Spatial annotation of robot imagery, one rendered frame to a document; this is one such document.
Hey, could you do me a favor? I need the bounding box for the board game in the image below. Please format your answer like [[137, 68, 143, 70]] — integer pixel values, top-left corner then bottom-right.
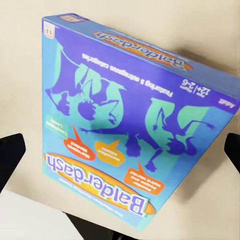
[[41, 12, 240, 233]]

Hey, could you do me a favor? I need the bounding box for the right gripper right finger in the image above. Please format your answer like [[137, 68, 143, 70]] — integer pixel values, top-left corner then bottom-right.
[[224, 132, 240, 173]]

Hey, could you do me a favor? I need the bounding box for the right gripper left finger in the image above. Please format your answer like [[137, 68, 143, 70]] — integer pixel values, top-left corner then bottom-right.
[[0, 133, 26, 193]]

